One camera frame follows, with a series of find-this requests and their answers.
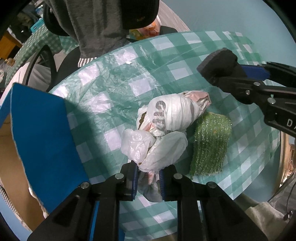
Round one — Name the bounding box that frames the black sock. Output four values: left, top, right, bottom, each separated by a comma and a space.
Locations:
197, 48, 247, 86

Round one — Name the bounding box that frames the white printed plastic bag bundle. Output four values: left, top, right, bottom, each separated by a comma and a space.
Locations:
120, 90, 211, 202

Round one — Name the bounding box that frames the person's hand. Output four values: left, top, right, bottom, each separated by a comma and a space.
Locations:
288, 143, 295, 175

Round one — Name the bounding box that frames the green glitter cloth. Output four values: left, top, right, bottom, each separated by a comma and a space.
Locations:
189, 111, 232, 178

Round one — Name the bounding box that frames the green checkered tablecloth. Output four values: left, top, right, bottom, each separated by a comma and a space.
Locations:
51, 31, 280, 198

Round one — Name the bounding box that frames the blue rimmed cardboard box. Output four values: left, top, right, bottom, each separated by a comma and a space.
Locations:
1, 83, 88, 230

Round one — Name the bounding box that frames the beige sofa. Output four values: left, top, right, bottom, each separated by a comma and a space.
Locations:
0, 51, 70, 107

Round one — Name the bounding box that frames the black office chair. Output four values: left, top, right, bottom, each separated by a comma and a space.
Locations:
23, 1, 159, 92

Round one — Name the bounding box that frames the dark grey sweater on chair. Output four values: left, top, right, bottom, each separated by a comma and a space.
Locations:
46, 0, 129, 67

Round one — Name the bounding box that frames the far green checkered table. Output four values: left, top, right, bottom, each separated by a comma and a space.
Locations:
4, 25, 78, 86

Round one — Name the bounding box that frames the amber glass jar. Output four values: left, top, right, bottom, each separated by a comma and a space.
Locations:
5, 58, 15, 66

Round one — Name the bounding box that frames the teal plastic basket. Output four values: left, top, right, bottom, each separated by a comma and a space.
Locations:
30, 18, 44, 33

